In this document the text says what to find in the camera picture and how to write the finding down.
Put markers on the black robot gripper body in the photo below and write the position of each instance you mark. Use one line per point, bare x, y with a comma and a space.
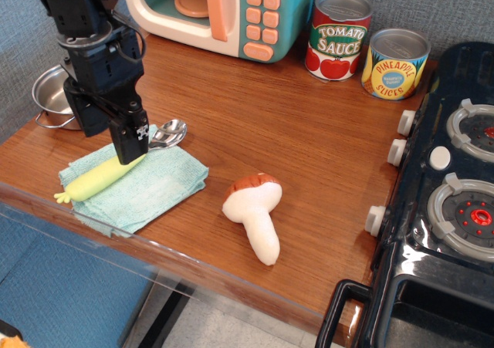
107, 66

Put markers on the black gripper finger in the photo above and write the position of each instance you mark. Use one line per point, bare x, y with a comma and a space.
91, 119
130, 135

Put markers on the spoon with yellow-green handle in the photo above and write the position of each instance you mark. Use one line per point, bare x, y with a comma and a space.
110, 171

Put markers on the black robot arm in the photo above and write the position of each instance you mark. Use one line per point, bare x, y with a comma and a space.
84, 18

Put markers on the light blue folded towel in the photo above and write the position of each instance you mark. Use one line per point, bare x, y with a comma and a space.
163, 179

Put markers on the small stainless steel pot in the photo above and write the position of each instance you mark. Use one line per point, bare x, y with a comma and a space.
48, 94

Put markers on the plush white brown mushroom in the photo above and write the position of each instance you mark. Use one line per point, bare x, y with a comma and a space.
249, 201

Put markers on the clear acrylic barrier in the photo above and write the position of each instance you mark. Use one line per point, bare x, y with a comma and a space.
60, 289

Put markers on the teal toy microwave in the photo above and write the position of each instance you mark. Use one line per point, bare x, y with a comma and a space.
259, 30

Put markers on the tomato sauce can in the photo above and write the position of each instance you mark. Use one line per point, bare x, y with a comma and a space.
338, 31

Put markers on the pineapple slices can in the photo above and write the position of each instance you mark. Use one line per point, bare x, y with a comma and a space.
395, 61

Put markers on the black toy stove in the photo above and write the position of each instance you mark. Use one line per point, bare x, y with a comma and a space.
432, 282

